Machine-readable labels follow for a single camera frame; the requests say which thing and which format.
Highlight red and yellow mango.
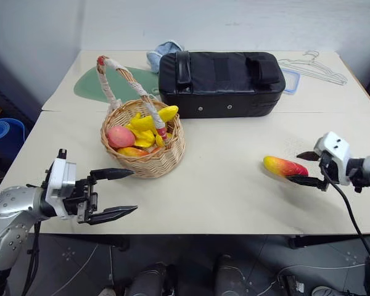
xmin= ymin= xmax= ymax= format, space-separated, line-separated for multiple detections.
xmin=262 ymin=155 xmax=310 ymax=180

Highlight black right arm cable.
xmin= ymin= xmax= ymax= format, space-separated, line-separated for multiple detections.
xmin=321 ymin=165 xmax=370 ymax=258

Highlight small black floor device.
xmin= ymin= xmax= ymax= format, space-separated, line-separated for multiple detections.
xmin=276 ymin=273 xmax=306 ymax=294

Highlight clear container with blue lid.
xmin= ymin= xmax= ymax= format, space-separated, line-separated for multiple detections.
xmin=279 ymin=68 xmax=302 ymax=96

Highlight pink peach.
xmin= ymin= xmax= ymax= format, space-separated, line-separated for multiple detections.
xmin=107 ymin=125 xmax=136 ymax=149

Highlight yellow bananas in basket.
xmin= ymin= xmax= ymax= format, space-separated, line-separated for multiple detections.
xmin=124 ymin=112 xmax=159 ymax=148

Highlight grey shoe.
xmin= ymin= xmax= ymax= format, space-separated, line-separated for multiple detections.
xmin=311 ymin=286 xmax=337 ymax=296

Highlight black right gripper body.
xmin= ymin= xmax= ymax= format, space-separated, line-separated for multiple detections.
xmin=318 ymin=152 xmax=332 ymax=191

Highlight black fabric case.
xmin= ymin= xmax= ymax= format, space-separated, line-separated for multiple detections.
xmin=157 ymin=51 xmax=287 ymax=120

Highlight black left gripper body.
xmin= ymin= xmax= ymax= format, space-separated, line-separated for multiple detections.
xmin=62 ymin=175 xmax=99 ymax=224

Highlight green cutting mat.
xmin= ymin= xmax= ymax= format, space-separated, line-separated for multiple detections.
xmin=73 ymin=64 xmax=161 ymax=103

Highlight dark rounded shape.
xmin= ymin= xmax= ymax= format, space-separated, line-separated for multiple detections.
xmin=212 ymin=253 xmax=251 ymax=296
xmin=126 ymin=261 xmax=177 ymax=296

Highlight blue round container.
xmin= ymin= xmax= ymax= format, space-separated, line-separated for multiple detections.
xmin=0 ymin=117 xmax=27 ymax=143

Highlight yellow banana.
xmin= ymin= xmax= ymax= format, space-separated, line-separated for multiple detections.
xmin=158 ymin=105 xmax=179 ymax=123

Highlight black table bracket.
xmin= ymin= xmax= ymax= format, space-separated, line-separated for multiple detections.
xmin=287 ymin=234 xmax=370 ymax=250

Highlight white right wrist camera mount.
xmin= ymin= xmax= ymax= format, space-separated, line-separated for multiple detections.
xmin=313 ymin=131 xmax=353 ymax=186

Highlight wicker basket with handle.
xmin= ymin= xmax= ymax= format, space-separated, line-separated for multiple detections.
xmin=96 ymin=55 xmax=186 ymax=180

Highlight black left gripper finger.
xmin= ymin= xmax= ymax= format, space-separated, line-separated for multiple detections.
xmin=89 ymin=168 xmax=136 ymax=183
xmin=86 ymin=205 xmax=139 ymax=226

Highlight light blue cloth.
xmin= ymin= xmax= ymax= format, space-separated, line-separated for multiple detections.
xmin=146 ymin=39 xmax=186 ymax=74

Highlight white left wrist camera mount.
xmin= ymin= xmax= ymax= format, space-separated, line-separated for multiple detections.
xmin=44 ymin=148 xmax=78 ymax=218

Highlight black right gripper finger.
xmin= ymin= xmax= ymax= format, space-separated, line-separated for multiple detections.
xmin=286 ymin=175 xmax=328 ymax=192
xmin=296 ymin=150 xmax=321 ymax=162

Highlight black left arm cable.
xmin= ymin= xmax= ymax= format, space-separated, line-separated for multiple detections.
xmin=20 ymin=219 xmax=41 ymax=296

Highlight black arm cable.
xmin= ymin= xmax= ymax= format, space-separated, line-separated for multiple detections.
xmin=20 ymin=219 xmax=41 ymax=296
xmin=321 ymin=165 xmax=370 ymax=258

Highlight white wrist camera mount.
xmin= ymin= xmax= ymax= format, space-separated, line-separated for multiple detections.
xmin=44 ymin=148 xmax=78 ymax=218
xmin=313 ymin=131 xmax=353 ymax=186

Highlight orange and yellow mango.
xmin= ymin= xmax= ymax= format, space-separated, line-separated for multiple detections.
xmin=117 ymin=146 xmax=150 ymax=158

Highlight silver wire clothes hanger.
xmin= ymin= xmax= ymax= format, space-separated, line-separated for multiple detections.
xmin=278 ymin=50 xmax=349 ymax=85

